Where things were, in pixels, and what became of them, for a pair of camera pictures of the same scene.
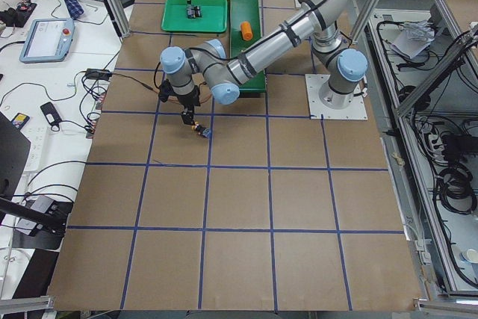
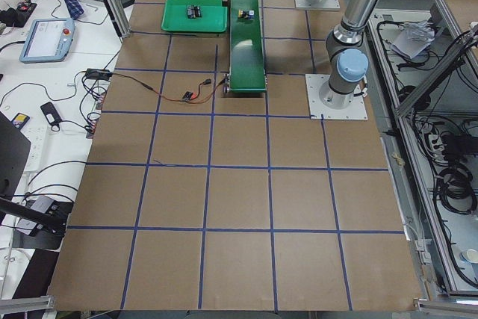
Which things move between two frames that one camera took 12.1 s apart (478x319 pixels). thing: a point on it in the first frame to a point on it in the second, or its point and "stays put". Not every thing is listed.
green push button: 190,13 stays put
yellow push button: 203,131 to 246,14
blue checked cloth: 72,5 stays put
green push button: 197,12 stays put
